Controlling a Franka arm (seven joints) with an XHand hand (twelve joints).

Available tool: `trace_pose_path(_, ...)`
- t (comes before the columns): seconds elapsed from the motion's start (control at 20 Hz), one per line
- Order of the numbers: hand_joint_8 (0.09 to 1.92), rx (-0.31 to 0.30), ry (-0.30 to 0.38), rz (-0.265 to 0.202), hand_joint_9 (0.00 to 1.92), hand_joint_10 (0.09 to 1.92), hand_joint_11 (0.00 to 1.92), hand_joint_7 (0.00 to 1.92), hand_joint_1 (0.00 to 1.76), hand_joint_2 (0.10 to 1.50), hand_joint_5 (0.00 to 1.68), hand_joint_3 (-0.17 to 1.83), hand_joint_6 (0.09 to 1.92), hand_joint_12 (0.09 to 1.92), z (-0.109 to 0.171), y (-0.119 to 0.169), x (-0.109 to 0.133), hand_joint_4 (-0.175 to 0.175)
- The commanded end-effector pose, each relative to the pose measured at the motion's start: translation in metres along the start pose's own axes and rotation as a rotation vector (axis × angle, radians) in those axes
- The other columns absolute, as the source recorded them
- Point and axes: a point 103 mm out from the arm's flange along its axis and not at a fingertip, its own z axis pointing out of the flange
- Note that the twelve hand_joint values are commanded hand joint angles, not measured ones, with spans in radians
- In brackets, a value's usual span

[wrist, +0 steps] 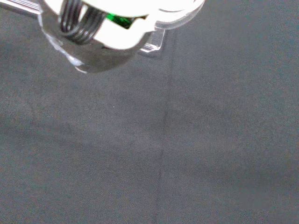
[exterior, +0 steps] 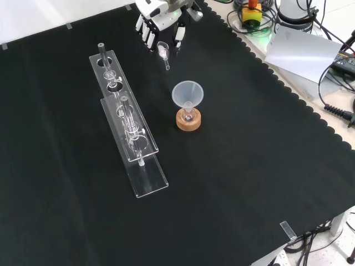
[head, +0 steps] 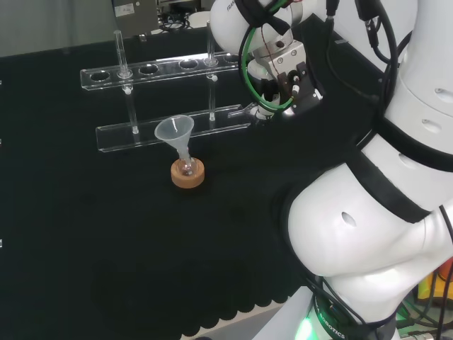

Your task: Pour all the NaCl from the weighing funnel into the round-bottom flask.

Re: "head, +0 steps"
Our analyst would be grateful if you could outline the small glass round-bottom flask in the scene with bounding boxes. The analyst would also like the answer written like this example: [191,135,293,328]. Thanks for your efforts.
[178,155,197,177]

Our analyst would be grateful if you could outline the translucent plastic funnel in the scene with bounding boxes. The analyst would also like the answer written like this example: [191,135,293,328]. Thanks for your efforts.
[154,115,195,167]

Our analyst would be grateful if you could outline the clear acrylic funnel stand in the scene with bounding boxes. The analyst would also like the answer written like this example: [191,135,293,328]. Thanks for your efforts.
[80,29,253,154]

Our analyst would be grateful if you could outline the black bench cloth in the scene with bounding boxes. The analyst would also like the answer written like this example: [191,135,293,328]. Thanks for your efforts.
[0,13,394,338]

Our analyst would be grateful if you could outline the grey metal box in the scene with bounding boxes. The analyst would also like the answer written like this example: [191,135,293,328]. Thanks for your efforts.
[113,0,159,37]

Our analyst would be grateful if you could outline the yellow stop button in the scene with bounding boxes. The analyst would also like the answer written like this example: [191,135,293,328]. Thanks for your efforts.
[416,257,453,306]

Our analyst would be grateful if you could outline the cork ring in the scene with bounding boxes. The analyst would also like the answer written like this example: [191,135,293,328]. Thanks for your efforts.
[171,157,207,191]

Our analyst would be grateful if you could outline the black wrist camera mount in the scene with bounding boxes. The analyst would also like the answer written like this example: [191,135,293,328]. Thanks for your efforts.
[282,41,325,116]

